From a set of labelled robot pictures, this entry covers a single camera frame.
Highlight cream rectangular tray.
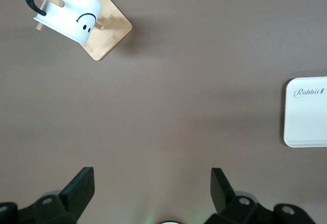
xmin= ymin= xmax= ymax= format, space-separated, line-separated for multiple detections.
xmin=283 ymin=77 xmax=327 ymax=148

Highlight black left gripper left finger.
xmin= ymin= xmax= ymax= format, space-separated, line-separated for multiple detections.
xmin=0 ymin=167 xmax=96 ymax=224

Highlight white smiley mug black handle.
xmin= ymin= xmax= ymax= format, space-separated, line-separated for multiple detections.
xmin=25 ymin=0 xmax=103 ymax=45

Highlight wooden mug tree stand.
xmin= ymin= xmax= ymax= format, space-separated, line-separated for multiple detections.
xmin=0 ymin=0 xmax=133 ymax=61

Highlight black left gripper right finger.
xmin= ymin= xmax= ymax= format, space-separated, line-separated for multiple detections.
xmin=204 ymin=167 xmax=314 ymax=224

